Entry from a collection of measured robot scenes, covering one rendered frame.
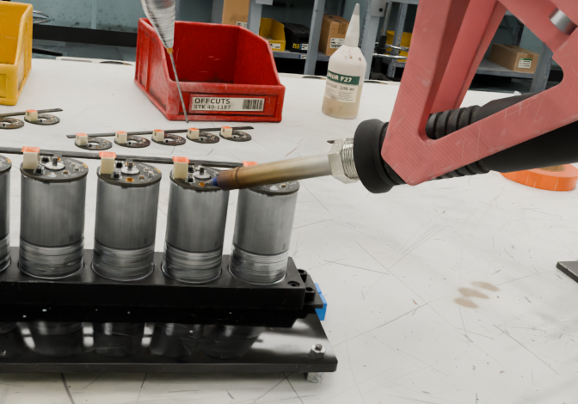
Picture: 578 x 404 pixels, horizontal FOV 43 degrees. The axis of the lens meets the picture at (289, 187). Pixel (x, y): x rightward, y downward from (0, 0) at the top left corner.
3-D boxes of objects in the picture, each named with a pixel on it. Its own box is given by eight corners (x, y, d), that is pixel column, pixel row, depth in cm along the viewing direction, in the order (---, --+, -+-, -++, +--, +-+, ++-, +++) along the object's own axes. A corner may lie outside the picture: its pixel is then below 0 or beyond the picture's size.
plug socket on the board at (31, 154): (44, 170, 28) (44, 153, 27) (20, 168, 27) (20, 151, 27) (46, 163, 28) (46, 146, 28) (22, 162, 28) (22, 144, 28)
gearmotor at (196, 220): (221, 302, 30) (236, 186, 29) (161, 301, 30) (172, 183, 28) (215, 274, 33) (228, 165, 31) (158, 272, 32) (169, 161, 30)
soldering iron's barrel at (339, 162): (214, 205, 28) (364, 185, 24) (205, 164, 27) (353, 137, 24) (237, 196, 29) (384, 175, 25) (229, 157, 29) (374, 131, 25)
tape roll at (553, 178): (517, 160, 62) (521, 146, 61) (587, 183, 58) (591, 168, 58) (483, 170, 57) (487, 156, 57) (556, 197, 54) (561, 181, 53)
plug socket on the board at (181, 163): (193, 179, 29) (194, 163, 29) (171, 178, 29) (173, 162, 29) (192, 172, 30) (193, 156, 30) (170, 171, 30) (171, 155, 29)
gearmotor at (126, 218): (152, 301, 30) (162, 182, 28) (89, 299, 29) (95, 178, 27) (150, 272, 32) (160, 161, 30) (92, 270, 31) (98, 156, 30)
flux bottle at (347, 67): (313, 109, 68) (330, -1, 64) (342, 108, 70) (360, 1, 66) (335, 119, 65) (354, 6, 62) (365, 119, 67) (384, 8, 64)
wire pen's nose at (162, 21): (147, 48, 26) (137, 6, 25) (175, 38, 26) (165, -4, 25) (162, 55, 25) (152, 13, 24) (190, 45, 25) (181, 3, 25)
